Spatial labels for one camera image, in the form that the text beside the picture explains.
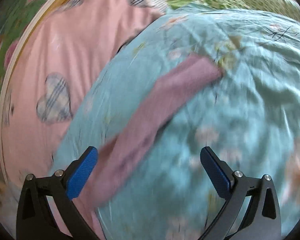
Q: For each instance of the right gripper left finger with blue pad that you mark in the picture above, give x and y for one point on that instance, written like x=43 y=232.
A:
x=35 y=219

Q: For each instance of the turquoise floral bed sheet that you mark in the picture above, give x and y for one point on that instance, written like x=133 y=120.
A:
x=250 y=118

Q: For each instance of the mauve knit sweater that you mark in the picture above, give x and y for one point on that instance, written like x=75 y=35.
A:
x=118 y=158

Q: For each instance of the pink quilt with plaid hearts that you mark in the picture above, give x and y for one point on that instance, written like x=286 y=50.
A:
x=56 y=68

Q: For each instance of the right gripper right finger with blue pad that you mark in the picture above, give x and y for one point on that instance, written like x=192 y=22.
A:
x=250 y=210

